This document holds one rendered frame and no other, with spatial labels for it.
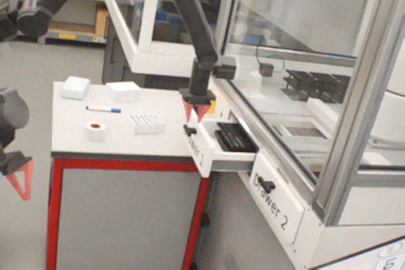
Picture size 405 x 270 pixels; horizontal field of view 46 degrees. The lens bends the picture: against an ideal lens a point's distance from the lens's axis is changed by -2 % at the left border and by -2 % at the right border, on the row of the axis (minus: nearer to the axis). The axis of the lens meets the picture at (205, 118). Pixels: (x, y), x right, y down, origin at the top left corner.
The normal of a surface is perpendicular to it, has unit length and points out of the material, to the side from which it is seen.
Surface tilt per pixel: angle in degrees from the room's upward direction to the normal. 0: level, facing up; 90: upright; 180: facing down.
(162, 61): 90
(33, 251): 0
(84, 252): 90
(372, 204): 90
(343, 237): 90
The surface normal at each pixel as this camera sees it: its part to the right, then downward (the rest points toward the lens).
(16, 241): 0.18, -0.90
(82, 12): 0.27, 0.43
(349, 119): -0.95, -0.06
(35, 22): 0.07, 0.81
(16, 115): 0.93, -0.18
